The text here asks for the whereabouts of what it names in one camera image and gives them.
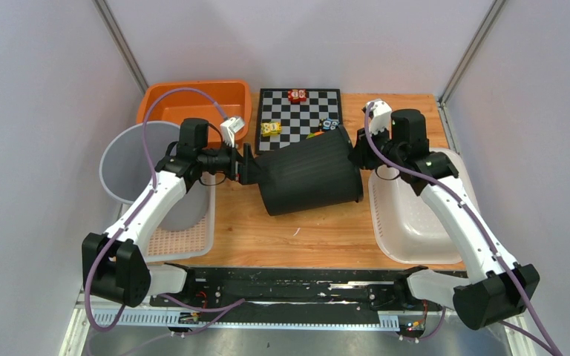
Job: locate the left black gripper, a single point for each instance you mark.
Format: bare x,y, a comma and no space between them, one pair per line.
248,172

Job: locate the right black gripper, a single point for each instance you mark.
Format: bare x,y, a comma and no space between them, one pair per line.
359,155

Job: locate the black ribbed bin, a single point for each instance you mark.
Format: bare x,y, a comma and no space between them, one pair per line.
312,173

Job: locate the large white plastic tub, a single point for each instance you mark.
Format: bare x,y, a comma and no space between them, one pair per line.
405,228

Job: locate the grey bin black liner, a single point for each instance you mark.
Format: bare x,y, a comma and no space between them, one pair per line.
124,173

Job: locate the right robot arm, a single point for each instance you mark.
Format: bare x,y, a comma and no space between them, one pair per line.
496,287

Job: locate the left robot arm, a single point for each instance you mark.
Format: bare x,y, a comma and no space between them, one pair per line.
114,263

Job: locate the blue toy block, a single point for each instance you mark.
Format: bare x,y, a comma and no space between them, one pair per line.
328,124

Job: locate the orange green toy burger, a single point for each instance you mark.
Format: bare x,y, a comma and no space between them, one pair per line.
314,134

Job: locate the yellow toy block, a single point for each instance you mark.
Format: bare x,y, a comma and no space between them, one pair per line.
270,129

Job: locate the black white chessboard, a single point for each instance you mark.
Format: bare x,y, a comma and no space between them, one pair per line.
297,120

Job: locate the orange plastic tub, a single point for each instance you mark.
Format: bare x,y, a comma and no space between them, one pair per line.
232,95

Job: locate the red toy block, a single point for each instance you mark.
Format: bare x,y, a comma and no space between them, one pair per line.
296,96

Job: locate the white perforated basket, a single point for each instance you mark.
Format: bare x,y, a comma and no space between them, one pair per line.
186,241

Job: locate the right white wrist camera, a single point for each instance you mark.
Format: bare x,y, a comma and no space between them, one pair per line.
379,113

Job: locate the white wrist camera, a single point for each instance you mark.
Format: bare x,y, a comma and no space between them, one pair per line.
379,113
229,129

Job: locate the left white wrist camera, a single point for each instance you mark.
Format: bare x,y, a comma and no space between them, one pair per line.
229,129

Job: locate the right aluminium frame post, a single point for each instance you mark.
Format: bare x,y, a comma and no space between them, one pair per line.
484,28

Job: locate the aluminium frame post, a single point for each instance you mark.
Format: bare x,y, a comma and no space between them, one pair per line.
484,28
115,32

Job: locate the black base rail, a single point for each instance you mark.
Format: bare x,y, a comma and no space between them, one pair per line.
278,298

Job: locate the left aluminium frame post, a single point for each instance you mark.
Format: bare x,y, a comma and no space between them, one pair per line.
115,32

